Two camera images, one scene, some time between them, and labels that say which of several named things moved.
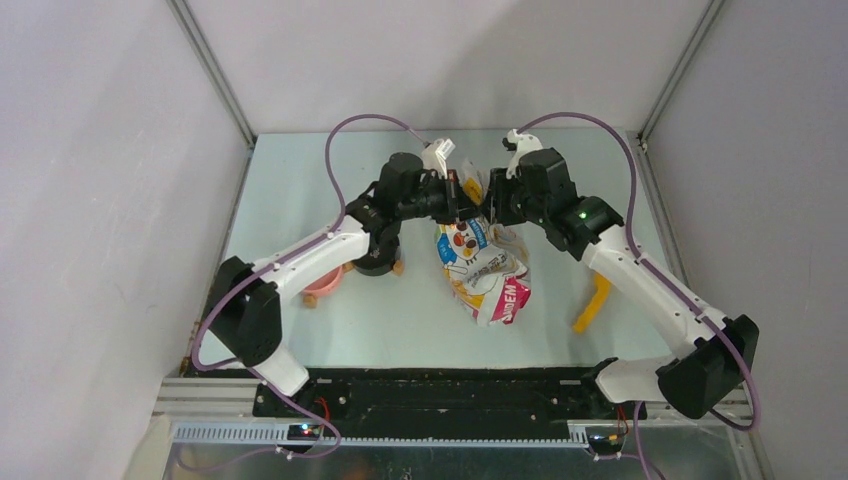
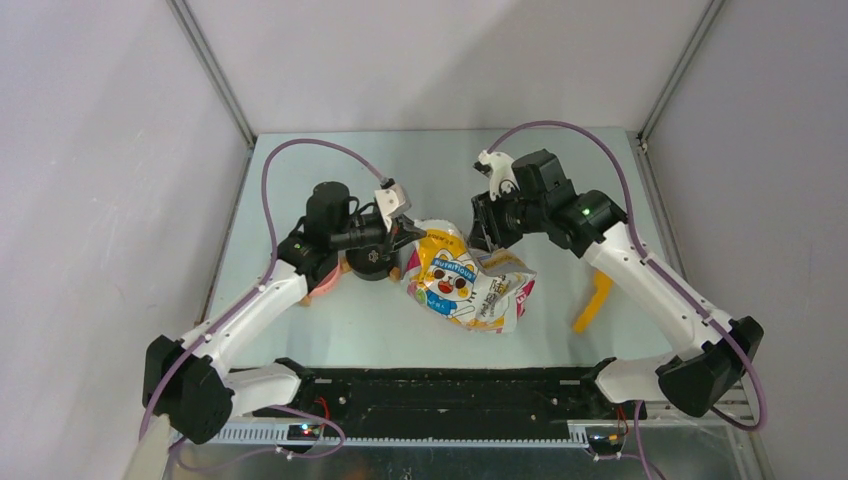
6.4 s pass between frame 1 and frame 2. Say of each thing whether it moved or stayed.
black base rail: stayed
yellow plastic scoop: stayed
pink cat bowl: stayed
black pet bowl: stayed
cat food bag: moved
